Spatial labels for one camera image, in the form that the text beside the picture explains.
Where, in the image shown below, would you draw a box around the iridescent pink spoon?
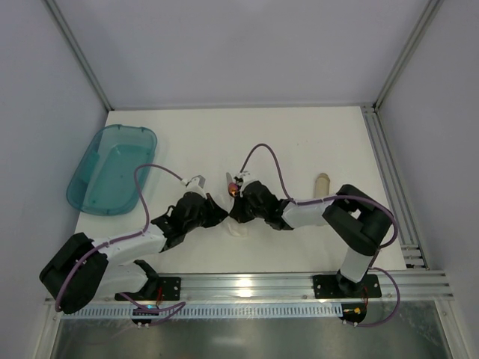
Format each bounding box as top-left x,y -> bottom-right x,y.
228,182 -> 240,197

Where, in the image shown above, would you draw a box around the silver table knife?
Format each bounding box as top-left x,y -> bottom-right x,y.
225,172 -> 235,190

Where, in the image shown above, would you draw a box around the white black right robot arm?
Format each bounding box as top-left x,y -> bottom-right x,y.
228,179 -> 397,298

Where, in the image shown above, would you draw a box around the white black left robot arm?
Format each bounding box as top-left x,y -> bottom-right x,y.
40,191 -> 228,314

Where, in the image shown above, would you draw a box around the beige oval cutlery tray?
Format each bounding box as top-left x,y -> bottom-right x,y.
314,173 -> 331,198

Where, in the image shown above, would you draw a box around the teal transparent plastic bin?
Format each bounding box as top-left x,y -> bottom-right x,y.
66,124 -> 157,216

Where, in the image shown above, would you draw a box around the left black controller board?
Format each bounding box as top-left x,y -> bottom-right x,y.
132,305 -> 159,327

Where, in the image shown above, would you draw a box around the black controller board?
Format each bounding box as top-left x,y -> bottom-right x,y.
340,302 -> 367,325
132,305 -> 159,327

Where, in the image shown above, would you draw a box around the right black controller board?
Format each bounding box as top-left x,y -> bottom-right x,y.
340,302 -> 367,325

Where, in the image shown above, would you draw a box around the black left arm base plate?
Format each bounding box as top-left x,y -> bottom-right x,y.
124,277 -> 181,301

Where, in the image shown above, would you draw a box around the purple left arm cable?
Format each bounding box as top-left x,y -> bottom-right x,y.
54,164 -> 188,328

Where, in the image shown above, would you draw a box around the white slotted cable duct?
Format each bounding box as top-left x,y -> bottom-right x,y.
62,302 -> 342,320

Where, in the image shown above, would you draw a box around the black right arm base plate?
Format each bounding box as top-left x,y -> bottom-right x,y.
312,272 -> 382,299

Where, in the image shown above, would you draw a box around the aluminium right side rail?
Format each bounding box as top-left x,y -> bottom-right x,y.
361,105 -> 430,270

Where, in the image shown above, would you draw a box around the aluminium rail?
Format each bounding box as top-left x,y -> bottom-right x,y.
361,105 -> 430,270
43,268 -> 455,307

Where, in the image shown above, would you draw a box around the aluminium front rail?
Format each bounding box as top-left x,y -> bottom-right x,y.
43,268 -> 455,307

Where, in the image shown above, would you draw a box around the aluminium left corner post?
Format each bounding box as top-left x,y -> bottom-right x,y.
42,0 -> 113,112

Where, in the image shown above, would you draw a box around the aluminium corner post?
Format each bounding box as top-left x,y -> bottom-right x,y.
373,0 -> 444,111
42,0 -> 113,112

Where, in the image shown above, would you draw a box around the aluminium right corner post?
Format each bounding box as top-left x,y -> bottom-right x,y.
373,0 -> 444,111

